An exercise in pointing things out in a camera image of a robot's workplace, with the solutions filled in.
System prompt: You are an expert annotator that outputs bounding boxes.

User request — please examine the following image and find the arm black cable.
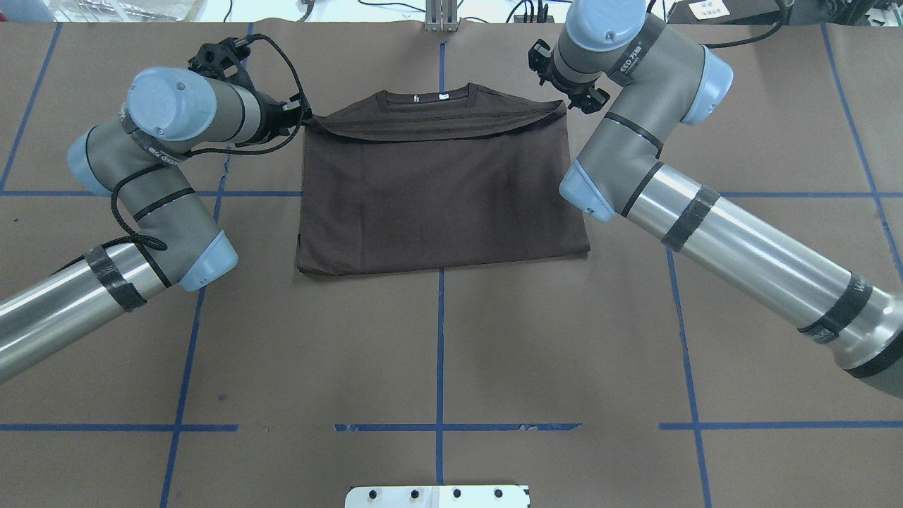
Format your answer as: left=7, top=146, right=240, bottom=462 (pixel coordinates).
left=110, top=32, right=311, bottom=252
left=703, top=0, right=791, bottom=50

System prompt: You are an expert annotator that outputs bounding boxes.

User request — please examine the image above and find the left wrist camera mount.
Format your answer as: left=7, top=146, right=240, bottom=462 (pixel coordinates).
left=188, top=37, right=255, bottom=91

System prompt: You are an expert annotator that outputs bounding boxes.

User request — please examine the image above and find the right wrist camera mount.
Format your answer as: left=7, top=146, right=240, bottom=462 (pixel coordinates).
left=528, top=39, right=554, bottom=85

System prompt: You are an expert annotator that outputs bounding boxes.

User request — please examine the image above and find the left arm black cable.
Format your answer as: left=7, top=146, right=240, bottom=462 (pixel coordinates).
left=110, top=32, right=311, bottom=252

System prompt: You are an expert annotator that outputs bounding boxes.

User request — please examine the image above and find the blue tape line lengthwise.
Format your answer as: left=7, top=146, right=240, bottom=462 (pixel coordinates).
left=657, top=248, right=714, bottom=507

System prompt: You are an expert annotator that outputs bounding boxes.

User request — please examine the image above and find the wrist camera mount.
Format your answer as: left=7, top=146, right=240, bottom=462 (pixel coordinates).
left=188, top=37, right=255, bottom=91
left=528, top=39, right=554, bottom=85

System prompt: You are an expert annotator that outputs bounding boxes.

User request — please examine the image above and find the dark brown t-shirt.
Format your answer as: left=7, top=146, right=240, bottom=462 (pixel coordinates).
left=296, top=83, right=590, bottom=276

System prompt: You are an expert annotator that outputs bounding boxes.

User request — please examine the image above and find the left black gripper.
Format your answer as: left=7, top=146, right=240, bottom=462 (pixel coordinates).
left=262, top=99, right=313, bottom=142

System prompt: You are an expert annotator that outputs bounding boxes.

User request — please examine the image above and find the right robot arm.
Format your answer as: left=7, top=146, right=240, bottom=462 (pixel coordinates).
left=546, top=1, right=901, bottom=397

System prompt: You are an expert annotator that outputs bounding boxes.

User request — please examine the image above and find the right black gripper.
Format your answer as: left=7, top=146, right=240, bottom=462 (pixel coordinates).
left=550, top=71, right=612, bottom=115

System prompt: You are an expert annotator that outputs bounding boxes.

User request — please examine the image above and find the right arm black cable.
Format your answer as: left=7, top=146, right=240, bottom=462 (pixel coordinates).
left=703, top=0, right=791, bottom=50

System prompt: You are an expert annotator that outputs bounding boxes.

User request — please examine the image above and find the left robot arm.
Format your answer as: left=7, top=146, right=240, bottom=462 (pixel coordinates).
left=1, top=66, right=310, bottom=382

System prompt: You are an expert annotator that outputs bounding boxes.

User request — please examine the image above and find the aluminium frame post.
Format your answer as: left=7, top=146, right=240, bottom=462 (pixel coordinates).
left=425, top=0, right=460, bottom=32

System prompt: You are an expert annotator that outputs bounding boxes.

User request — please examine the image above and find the white metal base plate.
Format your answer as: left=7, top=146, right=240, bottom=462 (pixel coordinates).
left=344, top=483, right=531, bottom=507

